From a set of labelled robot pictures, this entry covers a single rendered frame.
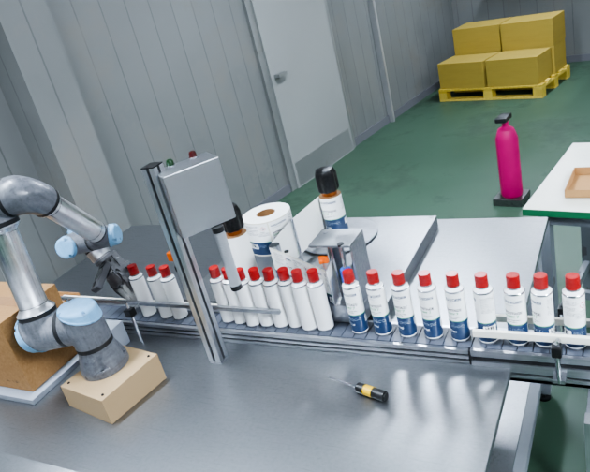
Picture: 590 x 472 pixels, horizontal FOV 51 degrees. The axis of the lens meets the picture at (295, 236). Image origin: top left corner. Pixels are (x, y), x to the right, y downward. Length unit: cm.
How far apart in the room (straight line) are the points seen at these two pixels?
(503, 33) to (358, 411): 623
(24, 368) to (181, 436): 66
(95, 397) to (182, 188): 66
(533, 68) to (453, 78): 92
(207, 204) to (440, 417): 84
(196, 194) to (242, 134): 350
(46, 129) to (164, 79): 121
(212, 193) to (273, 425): 66
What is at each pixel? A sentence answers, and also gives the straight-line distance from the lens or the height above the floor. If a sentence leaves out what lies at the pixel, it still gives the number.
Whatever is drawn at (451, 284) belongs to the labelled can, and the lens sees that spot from 167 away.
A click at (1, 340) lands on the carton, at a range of 219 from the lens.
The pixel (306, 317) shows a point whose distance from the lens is 190.
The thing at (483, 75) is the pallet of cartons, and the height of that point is 28.
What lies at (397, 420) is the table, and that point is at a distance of 163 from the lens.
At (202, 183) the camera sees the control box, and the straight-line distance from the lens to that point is 174.
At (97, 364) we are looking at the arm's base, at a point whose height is 96.
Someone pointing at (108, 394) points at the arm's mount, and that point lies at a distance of 192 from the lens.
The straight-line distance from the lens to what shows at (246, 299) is 198.
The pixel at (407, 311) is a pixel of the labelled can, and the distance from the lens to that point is 176.
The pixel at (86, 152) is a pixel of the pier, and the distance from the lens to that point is 393.
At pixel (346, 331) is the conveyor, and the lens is 189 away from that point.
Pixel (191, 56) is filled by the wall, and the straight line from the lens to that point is 490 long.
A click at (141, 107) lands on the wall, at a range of 455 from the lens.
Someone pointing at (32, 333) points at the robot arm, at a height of 110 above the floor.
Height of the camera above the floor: 192
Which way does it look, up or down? 24 degrees down
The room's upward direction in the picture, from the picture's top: 15 degrees counter-clockwise
